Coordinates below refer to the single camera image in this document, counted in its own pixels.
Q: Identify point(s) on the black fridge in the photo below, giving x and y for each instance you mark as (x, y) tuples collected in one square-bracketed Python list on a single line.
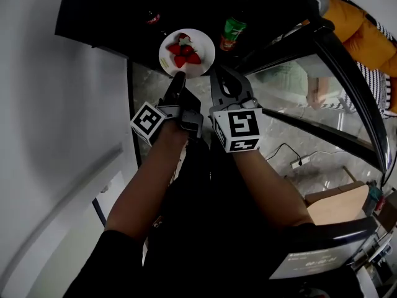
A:
[(102, 11)]

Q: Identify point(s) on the person's right forearm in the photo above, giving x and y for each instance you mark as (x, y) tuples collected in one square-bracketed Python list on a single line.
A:
[(266, 188)]

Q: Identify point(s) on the orange padded jacket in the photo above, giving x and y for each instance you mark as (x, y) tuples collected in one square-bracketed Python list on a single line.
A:
[(356, 33)]

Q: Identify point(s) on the teal object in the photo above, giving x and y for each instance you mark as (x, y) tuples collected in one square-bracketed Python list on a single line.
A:
[(374, 194)]

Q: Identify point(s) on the person's black clothing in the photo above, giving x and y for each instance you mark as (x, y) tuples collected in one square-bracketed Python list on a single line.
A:
[(201, 228)]

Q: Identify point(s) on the red strawberry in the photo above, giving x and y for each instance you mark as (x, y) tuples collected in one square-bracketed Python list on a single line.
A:
[(184, 38), (174, 49), (193, 59), (180, 61), (187, 50)]

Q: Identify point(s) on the white plate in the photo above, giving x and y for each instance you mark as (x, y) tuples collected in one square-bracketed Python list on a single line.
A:
[(203, 46)]

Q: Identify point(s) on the black screen device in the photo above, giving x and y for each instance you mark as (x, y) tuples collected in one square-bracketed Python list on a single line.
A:
[(310, 259)]

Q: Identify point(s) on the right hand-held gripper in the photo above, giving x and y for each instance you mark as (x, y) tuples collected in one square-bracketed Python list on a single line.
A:
[(240, 126)]

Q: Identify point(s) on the person's left forearm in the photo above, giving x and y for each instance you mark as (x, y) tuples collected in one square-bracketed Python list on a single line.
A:
[(145, 185)]

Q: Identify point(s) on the glass fridge door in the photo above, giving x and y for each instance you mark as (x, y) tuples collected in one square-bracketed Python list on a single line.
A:
[(335, 104)]

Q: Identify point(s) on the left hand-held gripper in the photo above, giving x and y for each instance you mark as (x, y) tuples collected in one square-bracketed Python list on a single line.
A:
[(148, 121)]

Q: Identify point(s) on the beige cardboard box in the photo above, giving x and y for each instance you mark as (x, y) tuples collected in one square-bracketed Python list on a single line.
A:
[(338, 203)]

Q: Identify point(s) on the black white striped cloth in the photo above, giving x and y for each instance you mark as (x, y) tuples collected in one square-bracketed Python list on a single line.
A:
[(380, 85)]

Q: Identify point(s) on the dark bottle with red label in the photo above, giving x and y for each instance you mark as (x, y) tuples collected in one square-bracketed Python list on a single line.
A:
[(152, 18)]

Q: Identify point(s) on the white power strip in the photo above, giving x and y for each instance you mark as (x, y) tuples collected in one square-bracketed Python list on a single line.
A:
[(300, 161)]

